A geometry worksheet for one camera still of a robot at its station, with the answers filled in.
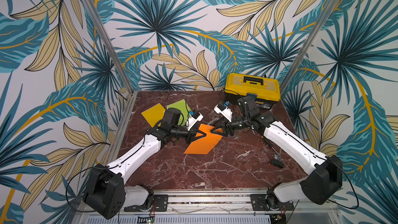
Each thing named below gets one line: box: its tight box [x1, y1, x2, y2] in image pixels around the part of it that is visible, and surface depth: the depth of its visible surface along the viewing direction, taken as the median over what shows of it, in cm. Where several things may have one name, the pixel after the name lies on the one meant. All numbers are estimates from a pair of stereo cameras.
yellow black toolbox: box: [224, 73, 281, 110], surface depth 103 cm
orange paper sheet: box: [183, 123, 224, 155], surface depth 74 cm
